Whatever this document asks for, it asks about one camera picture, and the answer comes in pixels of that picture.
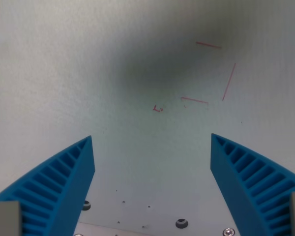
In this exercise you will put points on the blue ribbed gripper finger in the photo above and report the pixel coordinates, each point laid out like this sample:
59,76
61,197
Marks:
238,186
64,186

